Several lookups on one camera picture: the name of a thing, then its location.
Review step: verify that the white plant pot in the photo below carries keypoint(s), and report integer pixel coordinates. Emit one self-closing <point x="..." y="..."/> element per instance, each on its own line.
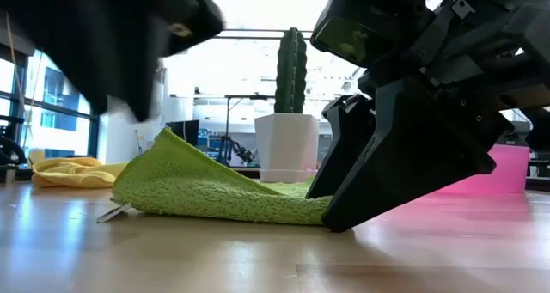
<point x="287" y="147"/>

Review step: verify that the black metal workstation frame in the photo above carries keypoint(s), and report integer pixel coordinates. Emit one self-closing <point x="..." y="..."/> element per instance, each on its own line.
<point x="227" y="112"/>

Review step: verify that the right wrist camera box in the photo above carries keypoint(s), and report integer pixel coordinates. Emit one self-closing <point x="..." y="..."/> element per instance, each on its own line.
<point x="356" y="26"/>

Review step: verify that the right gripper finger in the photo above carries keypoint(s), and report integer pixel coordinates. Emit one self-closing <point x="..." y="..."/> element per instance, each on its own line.
<point x="348" y="147"/>
<point x="408" y="168"/>

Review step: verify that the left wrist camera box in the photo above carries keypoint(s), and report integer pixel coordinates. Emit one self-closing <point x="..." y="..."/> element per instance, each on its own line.
<point x="193" y="18"/>

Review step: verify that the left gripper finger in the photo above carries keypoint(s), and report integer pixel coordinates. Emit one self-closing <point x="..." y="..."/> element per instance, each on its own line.
<point x="124" y="91"/>

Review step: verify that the small black robot arm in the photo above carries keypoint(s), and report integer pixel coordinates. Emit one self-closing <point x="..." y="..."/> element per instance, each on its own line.
<point x="234" y="149"/>

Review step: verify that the green cactus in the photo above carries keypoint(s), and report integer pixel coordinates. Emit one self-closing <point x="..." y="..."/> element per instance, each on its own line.
<point x="291" y="69"/>

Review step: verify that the pink plastic basket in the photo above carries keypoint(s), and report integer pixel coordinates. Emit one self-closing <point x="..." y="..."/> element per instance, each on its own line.
<point x="511" y="168"/>

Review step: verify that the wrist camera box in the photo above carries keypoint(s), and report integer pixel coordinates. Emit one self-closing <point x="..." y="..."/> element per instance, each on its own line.
<point x="193" y="18"/>
<point x="356" y="26"/>

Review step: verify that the black computer monitor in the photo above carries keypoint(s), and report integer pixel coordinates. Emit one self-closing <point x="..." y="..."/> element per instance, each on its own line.
<point x="185" y="132"/>

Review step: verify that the yellow microfiber towel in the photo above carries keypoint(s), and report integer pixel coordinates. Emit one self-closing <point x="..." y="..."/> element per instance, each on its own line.
<point x="73" y="172"/>

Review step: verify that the pale yellow box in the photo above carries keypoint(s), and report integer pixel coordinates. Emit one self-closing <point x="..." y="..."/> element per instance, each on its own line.
<point x="36" y="154"/>

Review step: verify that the green microfiber towel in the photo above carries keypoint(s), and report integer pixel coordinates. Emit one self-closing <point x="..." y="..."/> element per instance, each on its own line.
<point x="193" y="190"/>

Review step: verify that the black window frame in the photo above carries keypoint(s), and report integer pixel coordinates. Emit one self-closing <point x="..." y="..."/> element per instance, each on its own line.
<point x="93" y="130"/>

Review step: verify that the small white cylinder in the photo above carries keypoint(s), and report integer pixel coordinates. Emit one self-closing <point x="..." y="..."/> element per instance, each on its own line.
<point x="10" y="175"/>

